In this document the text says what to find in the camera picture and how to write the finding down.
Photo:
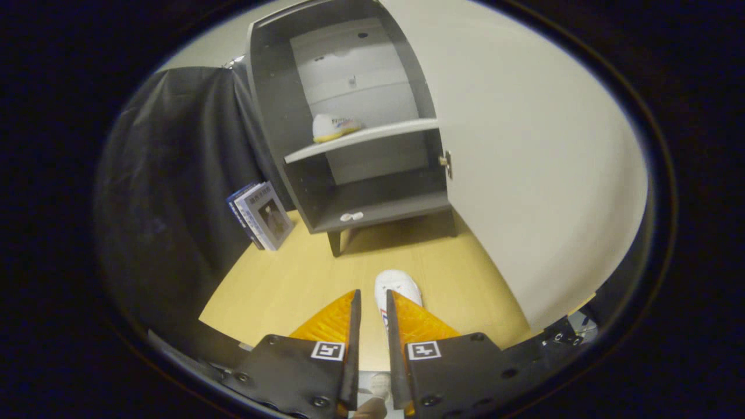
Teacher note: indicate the white canvas shoe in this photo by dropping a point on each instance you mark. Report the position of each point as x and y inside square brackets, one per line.
[397, 284]
[332, 127]

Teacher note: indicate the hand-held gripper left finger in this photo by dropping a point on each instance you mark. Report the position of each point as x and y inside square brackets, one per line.
[354, 349]

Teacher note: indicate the stack of books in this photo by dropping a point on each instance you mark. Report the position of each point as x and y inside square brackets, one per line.
[265, 215]

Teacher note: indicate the black backdrop cloth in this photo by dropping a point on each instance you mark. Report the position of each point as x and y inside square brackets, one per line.
[169, 174]

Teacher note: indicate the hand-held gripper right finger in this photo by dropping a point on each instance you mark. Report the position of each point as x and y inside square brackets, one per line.
[394, 349]

